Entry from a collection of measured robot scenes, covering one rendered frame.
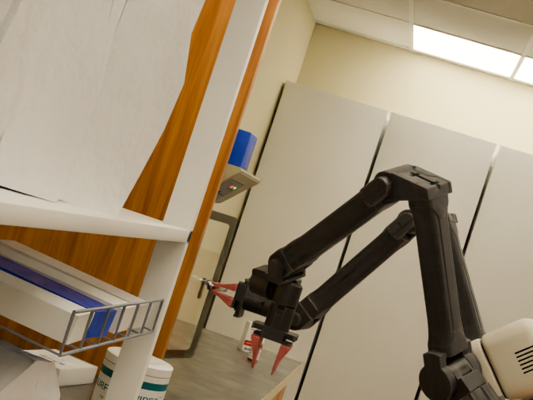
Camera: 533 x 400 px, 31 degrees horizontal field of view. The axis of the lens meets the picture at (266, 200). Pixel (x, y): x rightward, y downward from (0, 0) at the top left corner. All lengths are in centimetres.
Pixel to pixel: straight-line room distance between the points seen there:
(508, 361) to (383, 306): 343
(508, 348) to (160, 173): 89
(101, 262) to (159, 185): 23
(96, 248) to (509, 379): 99
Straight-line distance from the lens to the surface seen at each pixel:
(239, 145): 237
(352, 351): 544
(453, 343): 188
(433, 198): 181
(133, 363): 150
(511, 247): 543
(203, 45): 232
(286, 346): 214
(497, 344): 201
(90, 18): 105
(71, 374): 215
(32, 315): 115
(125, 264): 231
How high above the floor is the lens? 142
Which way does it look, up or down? 1 degrees up
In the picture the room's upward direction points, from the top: 18 degrees clockwise
